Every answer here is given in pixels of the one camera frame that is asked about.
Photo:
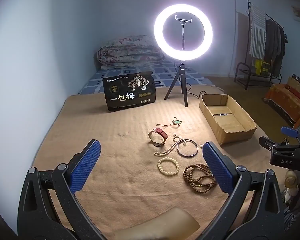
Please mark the striped hanging cloth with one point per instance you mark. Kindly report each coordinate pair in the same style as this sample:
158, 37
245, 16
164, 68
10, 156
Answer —
257, 30

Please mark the black metal garment rack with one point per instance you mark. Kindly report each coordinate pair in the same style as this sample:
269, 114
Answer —
247, 30

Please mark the black tripod stand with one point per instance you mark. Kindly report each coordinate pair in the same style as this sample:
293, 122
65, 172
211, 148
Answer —
181, 80

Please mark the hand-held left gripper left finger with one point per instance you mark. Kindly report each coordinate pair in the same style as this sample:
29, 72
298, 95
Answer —
86, 165

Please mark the cardboard piece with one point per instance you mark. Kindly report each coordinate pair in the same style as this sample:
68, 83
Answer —
293, 85

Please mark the cardboard box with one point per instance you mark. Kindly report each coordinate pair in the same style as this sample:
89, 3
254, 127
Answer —
230, 125

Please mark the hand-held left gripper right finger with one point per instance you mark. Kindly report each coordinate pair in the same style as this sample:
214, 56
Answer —
216, 165

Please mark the metal bangle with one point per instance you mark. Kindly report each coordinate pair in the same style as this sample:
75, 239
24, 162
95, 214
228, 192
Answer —
177, 149

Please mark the phone clamp holder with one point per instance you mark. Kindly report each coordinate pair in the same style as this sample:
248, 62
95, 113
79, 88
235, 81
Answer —
183, 18

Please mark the folded floral quilt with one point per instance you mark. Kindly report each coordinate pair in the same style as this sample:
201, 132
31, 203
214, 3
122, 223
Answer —
125, 52

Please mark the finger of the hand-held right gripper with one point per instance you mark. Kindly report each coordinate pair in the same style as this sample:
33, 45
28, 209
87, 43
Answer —
290, 132
267, 142

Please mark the black snack bag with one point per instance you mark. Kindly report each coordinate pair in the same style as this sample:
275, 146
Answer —
127, 92

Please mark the dark hanging clothes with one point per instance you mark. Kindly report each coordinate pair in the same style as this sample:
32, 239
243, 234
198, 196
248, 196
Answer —
272, 45

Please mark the yellow box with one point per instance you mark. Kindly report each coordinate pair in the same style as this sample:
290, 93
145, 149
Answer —
261, 66

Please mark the blue patterned bedsheet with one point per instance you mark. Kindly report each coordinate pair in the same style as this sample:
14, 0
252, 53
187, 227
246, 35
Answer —
162, 72

